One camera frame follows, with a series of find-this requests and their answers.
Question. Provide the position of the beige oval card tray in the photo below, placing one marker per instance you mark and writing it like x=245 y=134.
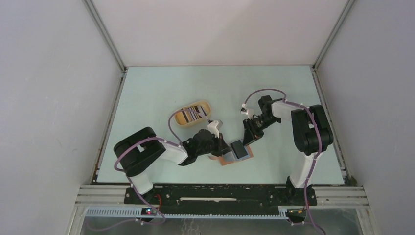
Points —
x=180 y=120

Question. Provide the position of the black credit card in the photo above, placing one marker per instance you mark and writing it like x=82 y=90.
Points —
x=239 y=149

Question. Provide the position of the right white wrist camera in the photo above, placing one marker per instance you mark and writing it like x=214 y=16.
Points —
x=246 y=111

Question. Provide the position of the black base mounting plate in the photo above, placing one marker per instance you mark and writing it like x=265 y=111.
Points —
x=236 y=199

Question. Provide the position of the aluminium frame rail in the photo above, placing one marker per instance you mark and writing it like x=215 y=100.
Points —
x=327 y=196

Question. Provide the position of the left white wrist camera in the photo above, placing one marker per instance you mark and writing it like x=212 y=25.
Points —
x=214 y=127

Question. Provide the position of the stack of grey cards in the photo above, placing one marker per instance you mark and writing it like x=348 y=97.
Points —
x=193 y=113

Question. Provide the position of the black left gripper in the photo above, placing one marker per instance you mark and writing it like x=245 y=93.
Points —
x=221 y=147

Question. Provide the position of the pink leather card holder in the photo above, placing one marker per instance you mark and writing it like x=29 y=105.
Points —
x=229 y=157

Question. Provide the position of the white perforated cable duct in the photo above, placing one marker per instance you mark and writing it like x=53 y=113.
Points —
x=138 y=212

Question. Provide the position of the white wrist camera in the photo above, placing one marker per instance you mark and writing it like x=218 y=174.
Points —
x=246 y=111
x=214 y=127

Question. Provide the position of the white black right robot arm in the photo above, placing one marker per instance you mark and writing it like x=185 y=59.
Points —
x=312 y=133

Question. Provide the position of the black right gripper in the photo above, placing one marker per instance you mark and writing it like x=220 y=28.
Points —
x=248 y=136

